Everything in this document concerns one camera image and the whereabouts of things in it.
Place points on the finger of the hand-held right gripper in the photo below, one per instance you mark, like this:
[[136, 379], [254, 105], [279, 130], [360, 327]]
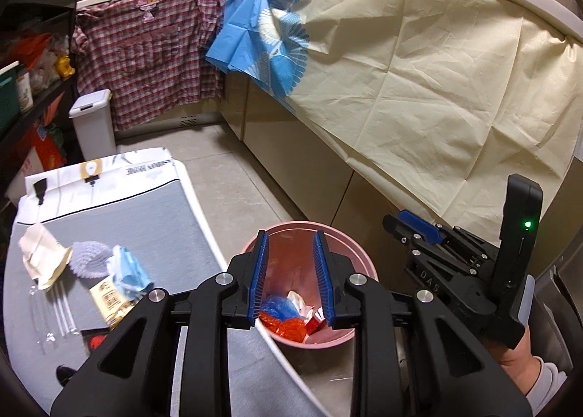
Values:
[[403, 234], [421, 226]]

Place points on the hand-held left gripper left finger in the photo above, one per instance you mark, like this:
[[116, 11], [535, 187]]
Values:
[[258, 280]]

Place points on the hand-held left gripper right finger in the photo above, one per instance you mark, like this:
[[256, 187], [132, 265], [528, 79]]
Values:
[[323, 280]]

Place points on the pink plastic bucket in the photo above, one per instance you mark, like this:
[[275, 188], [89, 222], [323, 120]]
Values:
[[291, 262]]

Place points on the blue plastic wrapper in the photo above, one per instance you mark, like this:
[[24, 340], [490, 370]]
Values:
[[130, 273]]

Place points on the yellow snack packet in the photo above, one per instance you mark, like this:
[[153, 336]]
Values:
[[109, 303]]

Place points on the lavender foam fruit net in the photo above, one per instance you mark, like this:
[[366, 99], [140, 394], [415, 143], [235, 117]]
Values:
[[89, 260]]

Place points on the small red scrap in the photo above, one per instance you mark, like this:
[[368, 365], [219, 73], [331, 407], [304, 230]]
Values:
[[97, 342]]

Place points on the clear plastic fork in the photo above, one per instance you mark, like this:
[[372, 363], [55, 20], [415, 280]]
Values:
[[66, 312], [42, 316]]

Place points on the small black scrap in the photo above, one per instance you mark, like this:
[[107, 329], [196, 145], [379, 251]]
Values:
[[66, 376]]

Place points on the beige paper bag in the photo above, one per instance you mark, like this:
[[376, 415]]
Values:
[[43, 253]]

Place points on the person's right forearm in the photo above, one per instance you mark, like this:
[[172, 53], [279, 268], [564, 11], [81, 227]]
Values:
[[549, 383]]

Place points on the person's right hand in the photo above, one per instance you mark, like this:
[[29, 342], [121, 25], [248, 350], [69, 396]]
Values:
[[519, 364]]

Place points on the white crumpled tissue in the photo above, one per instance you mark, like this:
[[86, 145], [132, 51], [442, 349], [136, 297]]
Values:
[[299, 301]]

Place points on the blue plastic bag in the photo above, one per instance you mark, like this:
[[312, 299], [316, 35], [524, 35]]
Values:
[[278, 305]]

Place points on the small red packet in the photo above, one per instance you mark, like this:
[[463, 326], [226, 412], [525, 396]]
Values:
[[313, 322]]

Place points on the orange-red crinkled wrapper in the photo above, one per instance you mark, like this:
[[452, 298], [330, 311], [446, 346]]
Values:
[[287, 329]]

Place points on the beige kitchen cabinet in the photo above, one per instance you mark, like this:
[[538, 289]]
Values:
[[282, 143]]

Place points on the cream and blue printed cloth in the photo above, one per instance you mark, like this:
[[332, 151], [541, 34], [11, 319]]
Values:
[[432, 80]]

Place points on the white pedal bin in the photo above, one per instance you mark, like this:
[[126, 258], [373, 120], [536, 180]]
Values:
[[93, 125]]

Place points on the orange printed bag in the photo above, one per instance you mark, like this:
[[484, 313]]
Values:
[[45, 148]]

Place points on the red plaid shirt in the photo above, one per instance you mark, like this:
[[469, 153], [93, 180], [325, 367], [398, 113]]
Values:
[[150, 52]]

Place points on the black shelf rack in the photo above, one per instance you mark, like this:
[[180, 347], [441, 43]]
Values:
[[41, 93]]

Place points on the yellow toy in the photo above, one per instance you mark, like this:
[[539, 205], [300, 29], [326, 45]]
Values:
[[63, 66]]

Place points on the white jar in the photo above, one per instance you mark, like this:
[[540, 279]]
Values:
[[26, 91]]

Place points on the green storage box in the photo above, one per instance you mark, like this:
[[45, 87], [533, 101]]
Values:
[[8, 98]]

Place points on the red plastic bag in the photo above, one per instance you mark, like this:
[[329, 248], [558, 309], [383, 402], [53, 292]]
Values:
[[29, 50]]

